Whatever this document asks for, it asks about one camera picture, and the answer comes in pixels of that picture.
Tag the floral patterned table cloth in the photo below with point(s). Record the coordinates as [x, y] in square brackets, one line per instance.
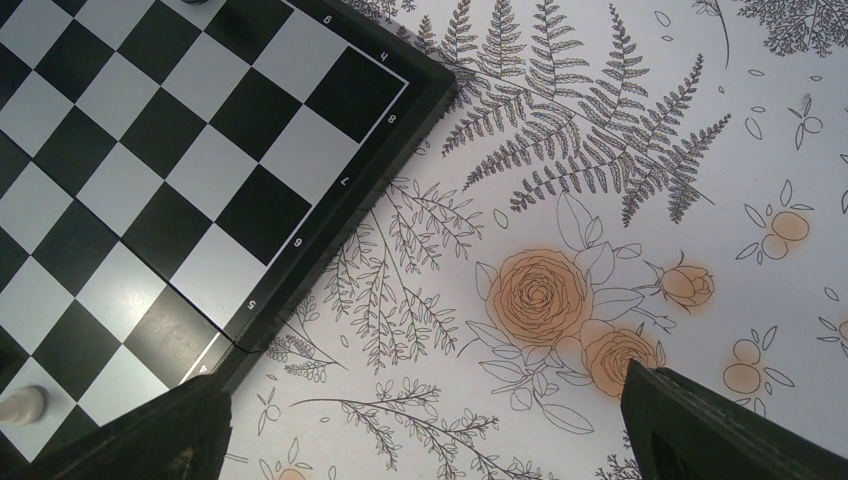
[660, 181]

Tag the white chess pawn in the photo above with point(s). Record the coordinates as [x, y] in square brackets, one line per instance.
[23, 406]

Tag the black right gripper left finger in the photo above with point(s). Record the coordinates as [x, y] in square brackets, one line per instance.
[182, 434]

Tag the black white chessboard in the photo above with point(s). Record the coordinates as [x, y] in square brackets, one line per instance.
[170, 176]

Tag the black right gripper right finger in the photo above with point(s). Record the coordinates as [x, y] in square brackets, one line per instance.
[679, 429]

